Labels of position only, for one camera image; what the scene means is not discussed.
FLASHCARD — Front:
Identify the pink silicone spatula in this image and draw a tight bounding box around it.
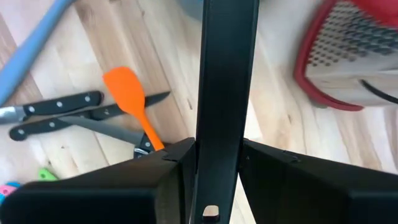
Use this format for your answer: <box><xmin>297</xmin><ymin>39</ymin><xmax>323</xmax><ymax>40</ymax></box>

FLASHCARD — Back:
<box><xmin>0</xmin><ymin>184</ymin><xmax>18</xmax><ymax>197</ymax></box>

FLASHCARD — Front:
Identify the orange silicone spatula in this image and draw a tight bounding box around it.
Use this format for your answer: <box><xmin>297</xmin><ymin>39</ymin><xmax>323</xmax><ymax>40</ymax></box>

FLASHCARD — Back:
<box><xmin>102</xmin><ymin>66</ymin><xmax>165</xmax><ymax>152</ymax></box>

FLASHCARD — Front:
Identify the long serrated knife black handle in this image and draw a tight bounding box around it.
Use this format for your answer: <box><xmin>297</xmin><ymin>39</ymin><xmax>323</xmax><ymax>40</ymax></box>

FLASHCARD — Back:
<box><xmin>0</xmin><ymin>90</ymin><xmax>104</xmax><ymax>125</ymax></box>

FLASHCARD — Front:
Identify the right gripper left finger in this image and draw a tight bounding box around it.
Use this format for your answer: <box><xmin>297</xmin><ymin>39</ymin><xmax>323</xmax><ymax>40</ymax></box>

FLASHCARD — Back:
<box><xmin>0</xmin><ymin>136</ymin><xmax>198</xmax><ymax>224</ymax></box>

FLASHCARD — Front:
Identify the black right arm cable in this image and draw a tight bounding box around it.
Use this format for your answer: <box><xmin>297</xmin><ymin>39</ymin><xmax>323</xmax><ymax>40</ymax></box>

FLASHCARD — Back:
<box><xmin>359</xmin><ymin>79</ymin><xmax>398</xmax><ymax>105</ymax></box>

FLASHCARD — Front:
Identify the steel box grater red handle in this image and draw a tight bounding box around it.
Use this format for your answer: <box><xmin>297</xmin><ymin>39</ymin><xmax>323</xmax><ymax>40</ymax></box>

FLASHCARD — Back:
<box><xmin>294</xmin><ymin>0</ymin><xmax>398</xmax><ymax>112</ymax></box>

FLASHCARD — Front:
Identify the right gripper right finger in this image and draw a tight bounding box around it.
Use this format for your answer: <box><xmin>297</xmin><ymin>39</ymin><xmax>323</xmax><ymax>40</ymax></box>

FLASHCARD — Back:
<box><xmin>238</xmin><ymin>138</ymin><xmax>398</xmax><ymax>224</ymax></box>

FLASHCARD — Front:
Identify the green silicone spatula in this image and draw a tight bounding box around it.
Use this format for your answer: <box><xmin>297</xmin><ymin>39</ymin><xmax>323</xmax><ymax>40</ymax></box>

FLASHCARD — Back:
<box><xmin>37</xmin><ymin>167</ymin><xmax>58</xmax><ymax>182</ymax></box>

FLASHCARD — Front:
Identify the steel knife black riveted handle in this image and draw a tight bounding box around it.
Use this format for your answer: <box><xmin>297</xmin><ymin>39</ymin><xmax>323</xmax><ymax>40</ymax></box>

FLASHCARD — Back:
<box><xmin>58</xmin><ymin>116</ymin><xmax>157</xmax><ymax>159</ymax></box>
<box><xmin>8</xmin><ymin>91</ymin><xmax>171</xmax><ymax>142</ymax></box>

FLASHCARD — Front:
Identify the blue-grey silicone spoon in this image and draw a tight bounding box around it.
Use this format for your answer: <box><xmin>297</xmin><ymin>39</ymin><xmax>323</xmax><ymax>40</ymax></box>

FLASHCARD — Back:
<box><xmin>0</xmin><ymin>0</ymin><xmax>75</xmax><ymax>106</ymax></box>

